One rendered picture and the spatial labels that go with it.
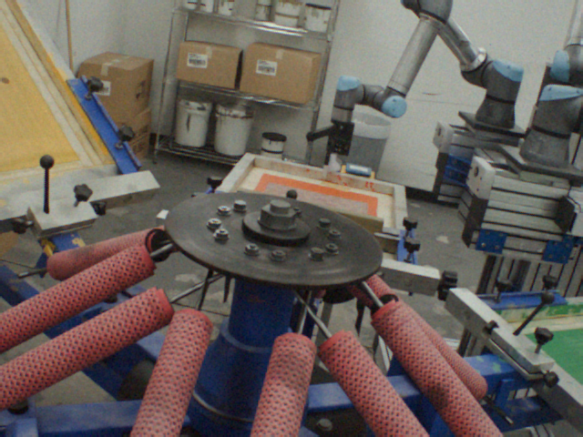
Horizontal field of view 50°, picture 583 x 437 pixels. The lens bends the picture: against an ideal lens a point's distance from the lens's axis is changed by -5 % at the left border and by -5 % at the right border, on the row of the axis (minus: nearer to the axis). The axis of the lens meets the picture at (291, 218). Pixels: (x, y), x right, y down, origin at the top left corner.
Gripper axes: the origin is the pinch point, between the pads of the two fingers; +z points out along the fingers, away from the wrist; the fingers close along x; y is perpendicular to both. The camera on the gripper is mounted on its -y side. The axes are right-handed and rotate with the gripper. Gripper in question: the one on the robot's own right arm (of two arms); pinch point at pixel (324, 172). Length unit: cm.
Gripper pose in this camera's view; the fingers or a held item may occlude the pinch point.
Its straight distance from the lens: 233.9
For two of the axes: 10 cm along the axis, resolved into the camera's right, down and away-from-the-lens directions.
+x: 1.4, -3.4, 9.3
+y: 9.8, 2.1, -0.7
